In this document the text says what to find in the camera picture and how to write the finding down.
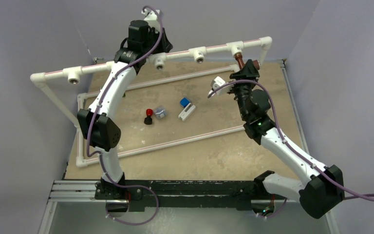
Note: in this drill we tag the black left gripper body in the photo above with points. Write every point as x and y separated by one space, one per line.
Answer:
162 48

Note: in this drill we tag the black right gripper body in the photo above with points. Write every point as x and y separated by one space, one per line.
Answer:
254 77

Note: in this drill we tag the brown copper faucet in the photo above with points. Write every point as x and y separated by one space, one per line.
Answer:
243 60

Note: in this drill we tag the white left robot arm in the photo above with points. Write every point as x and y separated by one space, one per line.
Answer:
96 123

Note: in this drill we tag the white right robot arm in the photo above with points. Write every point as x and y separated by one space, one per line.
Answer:
314 189

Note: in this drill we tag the blue and white faucet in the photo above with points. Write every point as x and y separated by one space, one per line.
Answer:
188 109

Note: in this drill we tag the clear grey faucet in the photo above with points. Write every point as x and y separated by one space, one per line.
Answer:
160 112

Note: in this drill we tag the red and black faucet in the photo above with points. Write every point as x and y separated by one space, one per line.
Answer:
148 118

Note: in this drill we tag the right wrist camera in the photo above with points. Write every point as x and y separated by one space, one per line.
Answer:
218 87

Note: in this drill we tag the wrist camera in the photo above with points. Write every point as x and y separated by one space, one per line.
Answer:
218 87
153 19

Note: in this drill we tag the white PVC pipe frame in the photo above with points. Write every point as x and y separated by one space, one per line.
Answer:
187 53

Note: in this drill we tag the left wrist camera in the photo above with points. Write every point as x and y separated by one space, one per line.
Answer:
153 19

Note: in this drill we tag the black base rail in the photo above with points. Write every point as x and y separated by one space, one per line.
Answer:
140 194

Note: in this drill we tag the aluminium frame rail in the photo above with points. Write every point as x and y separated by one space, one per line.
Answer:
73 209

